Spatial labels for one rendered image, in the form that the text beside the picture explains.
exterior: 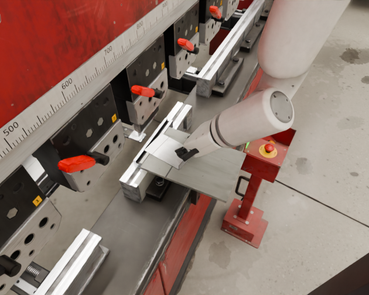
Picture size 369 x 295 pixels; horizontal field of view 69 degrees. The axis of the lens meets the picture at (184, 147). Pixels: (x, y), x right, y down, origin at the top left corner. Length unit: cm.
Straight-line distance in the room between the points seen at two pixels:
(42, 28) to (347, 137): 241
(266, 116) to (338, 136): 208
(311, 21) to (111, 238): 70
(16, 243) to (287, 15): 49
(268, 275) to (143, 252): 107
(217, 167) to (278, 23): 47
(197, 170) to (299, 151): 160
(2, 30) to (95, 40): 15
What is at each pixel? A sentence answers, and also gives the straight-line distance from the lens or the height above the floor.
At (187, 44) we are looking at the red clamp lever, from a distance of 68.
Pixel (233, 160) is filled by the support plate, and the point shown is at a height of 100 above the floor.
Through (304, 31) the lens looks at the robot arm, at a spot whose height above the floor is 146.
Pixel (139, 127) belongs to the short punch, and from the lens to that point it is 72.
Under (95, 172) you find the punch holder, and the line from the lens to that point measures 55.
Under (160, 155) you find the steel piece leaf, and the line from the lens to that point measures 81.
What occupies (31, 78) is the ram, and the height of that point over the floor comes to 143.
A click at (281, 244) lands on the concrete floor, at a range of 184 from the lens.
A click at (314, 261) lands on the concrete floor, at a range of 187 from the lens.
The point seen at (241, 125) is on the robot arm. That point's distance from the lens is 53.
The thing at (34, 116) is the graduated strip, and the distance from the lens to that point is 41.
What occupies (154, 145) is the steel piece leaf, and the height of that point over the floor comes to 100.
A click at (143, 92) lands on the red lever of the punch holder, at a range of 53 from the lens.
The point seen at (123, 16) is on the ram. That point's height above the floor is 143.
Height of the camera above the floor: 163
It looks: 50 degrees down
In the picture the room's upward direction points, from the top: straight up
